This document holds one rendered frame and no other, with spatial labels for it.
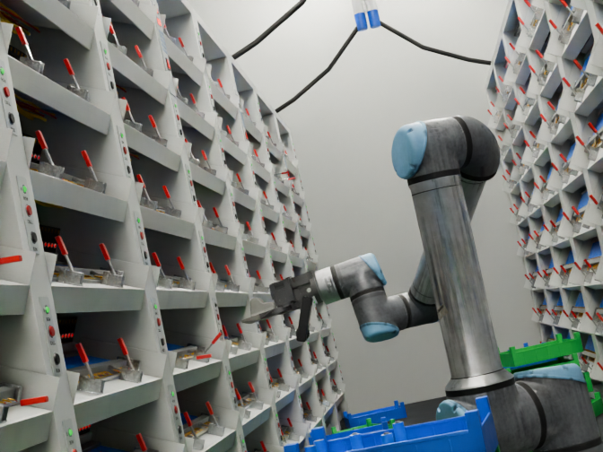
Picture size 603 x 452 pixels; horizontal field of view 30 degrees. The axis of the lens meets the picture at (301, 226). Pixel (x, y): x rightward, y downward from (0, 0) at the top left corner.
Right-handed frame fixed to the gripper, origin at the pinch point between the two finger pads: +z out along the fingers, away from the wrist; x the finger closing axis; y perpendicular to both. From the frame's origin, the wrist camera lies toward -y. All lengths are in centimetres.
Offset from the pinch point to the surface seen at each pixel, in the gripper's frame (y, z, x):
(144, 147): 47, 7, 24
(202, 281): 15.5, 10.7, -15.6
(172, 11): 110, 2, -78
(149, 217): 29.2, 8.6, 34.0
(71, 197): 28, 9, 91
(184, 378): -8.4, 13.6, 30.9
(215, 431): -23.6, 17.0, 0.9
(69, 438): -12, 13, 120
